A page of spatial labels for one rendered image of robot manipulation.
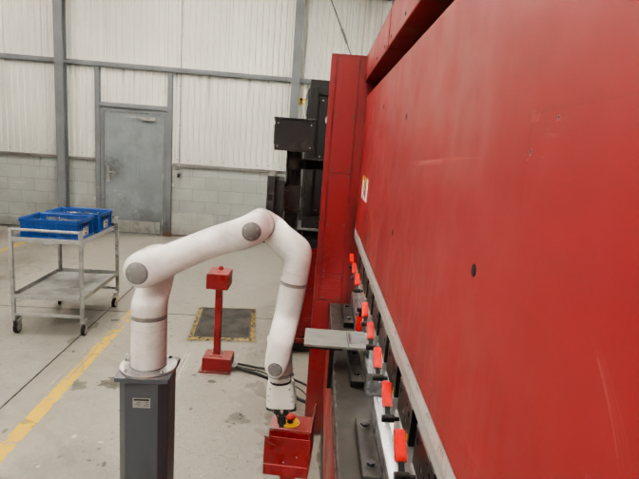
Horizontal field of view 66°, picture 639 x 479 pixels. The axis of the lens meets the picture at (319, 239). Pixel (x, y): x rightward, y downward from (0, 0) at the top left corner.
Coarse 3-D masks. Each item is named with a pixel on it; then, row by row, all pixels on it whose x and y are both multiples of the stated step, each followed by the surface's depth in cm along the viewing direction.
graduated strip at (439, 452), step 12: (372, 276) 184; (384, 312) 147; (396, 336) 125; (408, 372) 107; (420, 396) 94; (420, 408) 93; (432, 432) 84; (432, 444) 83; (444, 456) 76; (444, 468) 75
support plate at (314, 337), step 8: (304, 336) 207; (312, 336) 207; (320, 336) 208; (328, 336) 209; (336, 336) 209; (344, 336) 210; (304, 344) 199; (312, 344) 200; (320, 344) 200; (328, 344) 201; (336, 344) 201; (344, 344) 202; (352, 344) 203; (360, 344) 203
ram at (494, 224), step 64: (512, 0) 62; (576, 0) 45; (448, 64) 92; (512, 64) 60; (576, 64) 44; (384, 128) 181; (448, 128) 88; (512, 128) 58; (576, 128) 44; (384, 192) 168; (448, 192) 85; (512, 192) 57; (576, 192) 43; (384, 256) 156; (448, 256) 82; (512, 256) 56; (576, 256) 42; (384, 320) 146; (448, 320) 79; (512, 320) 54; (576, 320) 41; (448, 384) 77; (512, 384) 53; (576, 384) 40; (448, 448) 74; (512, 448) 52; (576, 448) 40
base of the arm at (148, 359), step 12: (132, 324) 162; (144, 324) 161; (156, 324) 162; (132, 336) 163; (144, 336) 162; (156, 336) 163; (132, 348) 164; (144, 348) 162; (156, 348) 164; (132, 360) 165; (144, 360) 163; (156, 360) 165; (168, 360) 174; (120, 372) 164; (132, 372) 163; (144, 372) 164; (156, 372) 165; (168, 372) 166
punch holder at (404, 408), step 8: (400, 376) 114; (400, 384) 114; (400, 392) 113; (400, 400) 112; (408, 400) 104; (400, 408) 111; (408, 408) 103; (400, 416) 111; (408, 416) 103; (400, 424) 110; (408, 424) 102; (416, 424) 101; (408, 432) 102; (408, 440) 101; (408, 448) 102; (408, 456) 102; (408, 464) 102
